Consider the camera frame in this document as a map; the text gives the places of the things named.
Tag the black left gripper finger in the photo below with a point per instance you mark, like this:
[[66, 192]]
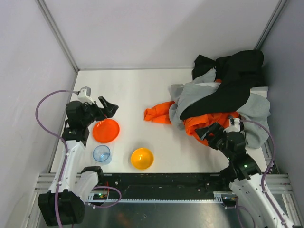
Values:
[[106, 115], [108, 109]]

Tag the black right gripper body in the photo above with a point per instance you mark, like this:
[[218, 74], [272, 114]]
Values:
[[214, 137]]

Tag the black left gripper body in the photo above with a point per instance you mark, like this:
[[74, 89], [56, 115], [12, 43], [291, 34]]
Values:
[[98, 110]]

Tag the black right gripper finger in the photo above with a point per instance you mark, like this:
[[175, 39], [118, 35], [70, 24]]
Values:
[[201, 135], [216, 129]]

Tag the grey sweatshirt cloth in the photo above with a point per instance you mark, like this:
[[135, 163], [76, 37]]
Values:
[[257, 108]]

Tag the orange cloth garment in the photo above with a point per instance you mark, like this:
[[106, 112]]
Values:
[[162, 114]]

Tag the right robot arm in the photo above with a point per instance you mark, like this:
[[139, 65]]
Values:
[[245, 177]]

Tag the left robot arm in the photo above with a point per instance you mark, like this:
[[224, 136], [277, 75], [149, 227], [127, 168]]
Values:
[[64, 202]]

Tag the black cloth garment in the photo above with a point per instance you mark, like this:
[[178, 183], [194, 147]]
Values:
[[237, 74]]

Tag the orange plastic plate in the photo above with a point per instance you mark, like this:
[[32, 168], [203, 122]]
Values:
[[106, 131]]

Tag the clear blue plastic cup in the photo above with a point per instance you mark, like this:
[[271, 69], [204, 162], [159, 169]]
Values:
[[102, 154]]

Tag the yellow plastic bowl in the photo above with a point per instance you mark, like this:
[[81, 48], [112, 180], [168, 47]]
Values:
[[142, 159]]

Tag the white box under cloths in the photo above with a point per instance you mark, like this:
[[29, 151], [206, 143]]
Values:
[[262, 91]]

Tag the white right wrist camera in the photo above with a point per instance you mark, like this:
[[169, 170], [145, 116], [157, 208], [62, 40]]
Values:
[[234, 125]]

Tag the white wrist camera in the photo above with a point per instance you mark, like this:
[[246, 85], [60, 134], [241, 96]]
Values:
[[234, 125], [84, 95]]

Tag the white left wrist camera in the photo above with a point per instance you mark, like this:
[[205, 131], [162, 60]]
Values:
[[84, 95]]

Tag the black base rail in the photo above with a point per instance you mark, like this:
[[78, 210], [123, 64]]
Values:
[[166, 186]]

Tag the left aluminium frame post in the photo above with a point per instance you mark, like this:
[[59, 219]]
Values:
[[46, 13]]

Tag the aluminium frame post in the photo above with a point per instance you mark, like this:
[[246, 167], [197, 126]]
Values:
[[46, 13], [280, 7]]

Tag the right aluminium frame post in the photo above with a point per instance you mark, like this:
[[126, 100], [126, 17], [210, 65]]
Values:
[[280, 7]]

